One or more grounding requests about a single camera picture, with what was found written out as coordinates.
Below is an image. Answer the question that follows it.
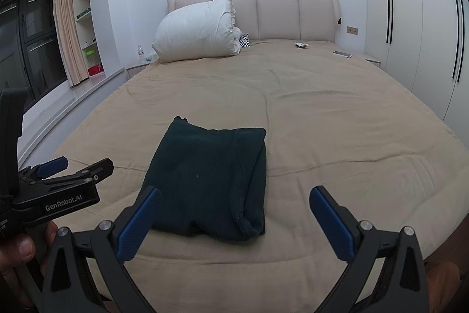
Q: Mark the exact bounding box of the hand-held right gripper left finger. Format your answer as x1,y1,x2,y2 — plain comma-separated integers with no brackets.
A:
43,186,162,313

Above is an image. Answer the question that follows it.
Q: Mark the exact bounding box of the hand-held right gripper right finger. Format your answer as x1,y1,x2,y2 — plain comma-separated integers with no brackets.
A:
309,186,430,313

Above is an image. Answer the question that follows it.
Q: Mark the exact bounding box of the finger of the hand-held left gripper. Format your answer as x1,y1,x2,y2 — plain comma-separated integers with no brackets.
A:
20,158,115,198
20,156,69,179

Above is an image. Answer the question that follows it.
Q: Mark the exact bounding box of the dark green sweater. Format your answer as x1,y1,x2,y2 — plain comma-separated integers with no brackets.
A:
139,116,267,241

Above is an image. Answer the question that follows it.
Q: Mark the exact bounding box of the person's left hand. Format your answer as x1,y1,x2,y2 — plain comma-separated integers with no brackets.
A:
0,221,59,312

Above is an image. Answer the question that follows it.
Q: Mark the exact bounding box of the white window ledge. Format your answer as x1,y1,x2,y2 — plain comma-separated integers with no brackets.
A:
16,67,127,167

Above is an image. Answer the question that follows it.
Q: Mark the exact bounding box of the white nightstand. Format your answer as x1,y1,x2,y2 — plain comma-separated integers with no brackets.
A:
125,62,154,79

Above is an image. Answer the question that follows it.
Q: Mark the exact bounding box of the bed with beige sheet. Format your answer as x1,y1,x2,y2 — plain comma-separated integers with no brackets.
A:
16,38,460,313

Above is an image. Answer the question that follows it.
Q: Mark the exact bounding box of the dark window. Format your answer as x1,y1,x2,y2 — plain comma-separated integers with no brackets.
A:
0,0,68,112

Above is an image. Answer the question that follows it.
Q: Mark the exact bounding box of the beige curtain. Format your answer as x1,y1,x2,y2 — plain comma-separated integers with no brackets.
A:
52,0,89,86

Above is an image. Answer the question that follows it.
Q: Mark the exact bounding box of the white duvet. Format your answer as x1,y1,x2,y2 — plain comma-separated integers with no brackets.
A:
151,0,243,63

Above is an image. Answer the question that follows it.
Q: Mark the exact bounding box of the beige padded headboard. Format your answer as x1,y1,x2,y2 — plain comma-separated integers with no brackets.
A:
167,0,339,42

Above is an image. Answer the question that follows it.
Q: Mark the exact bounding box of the white wardrobe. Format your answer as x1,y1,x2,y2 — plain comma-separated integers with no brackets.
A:
358,0,469,138

